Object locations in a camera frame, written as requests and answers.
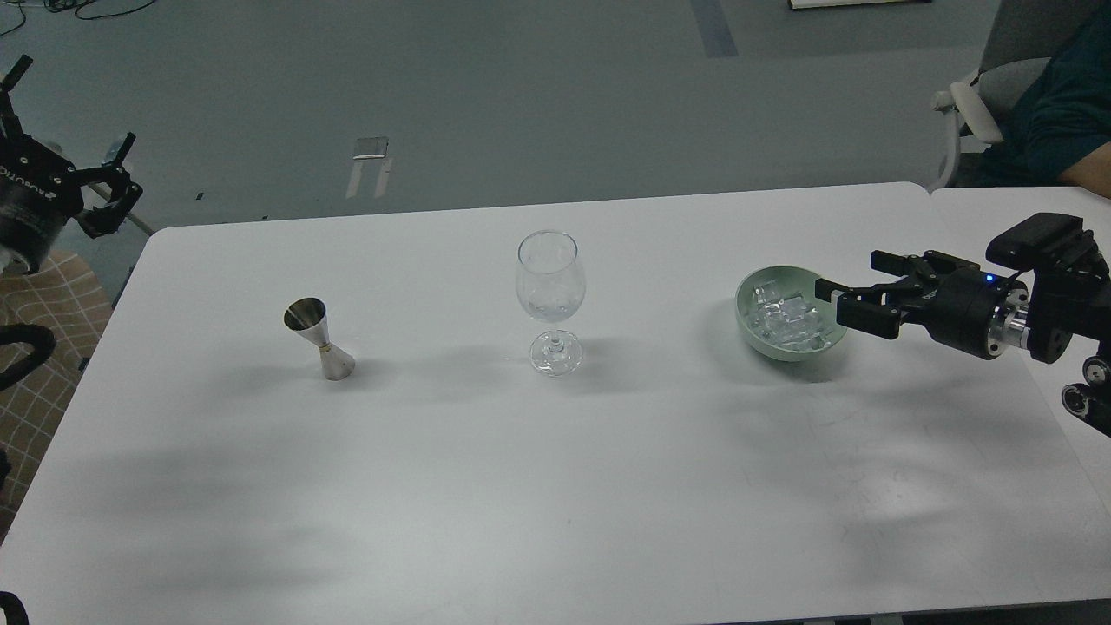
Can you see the beige checked cushion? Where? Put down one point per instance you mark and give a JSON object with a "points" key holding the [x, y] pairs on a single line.
{"points": [[67, 298]]}

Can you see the clear wine glass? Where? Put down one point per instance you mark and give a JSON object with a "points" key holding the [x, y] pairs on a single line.
{"points": [[550, 283]]}

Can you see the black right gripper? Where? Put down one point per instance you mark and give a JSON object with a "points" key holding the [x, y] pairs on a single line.
{"points": [[978, 313]]}

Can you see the clear ice cubes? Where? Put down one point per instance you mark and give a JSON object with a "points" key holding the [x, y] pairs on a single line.
{"points": [[787, 320]]}

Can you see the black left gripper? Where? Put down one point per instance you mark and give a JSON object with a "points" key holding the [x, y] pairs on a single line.
{"points": [[30, 195]]}

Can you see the grey office chair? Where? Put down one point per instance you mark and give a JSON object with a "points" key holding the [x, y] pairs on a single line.
{"points": [[99, 199]]}

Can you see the green bowl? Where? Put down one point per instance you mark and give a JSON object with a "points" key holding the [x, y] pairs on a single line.
{"points": [[790, 279]]}

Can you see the grey chair at right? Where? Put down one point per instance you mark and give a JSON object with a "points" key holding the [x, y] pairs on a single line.
{"points": [[1023, 38]]}

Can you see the person in teal sweater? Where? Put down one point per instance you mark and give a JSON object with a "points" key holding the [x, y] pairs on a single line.
{"points": [[1059, 129]]}

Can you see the metal floor plate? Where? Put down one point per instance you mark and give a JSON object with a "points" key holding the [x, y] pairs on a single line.
{"points": [[370, 148]]}

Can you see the steel cocktail jigger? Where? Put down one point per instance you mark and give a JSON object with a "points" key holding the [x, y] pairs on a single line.
{"points": [[308, 318]]}

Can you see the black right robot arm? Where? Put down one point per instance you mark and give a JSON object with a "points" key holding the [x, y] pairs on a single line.
{"points": [[1054, 286]]}

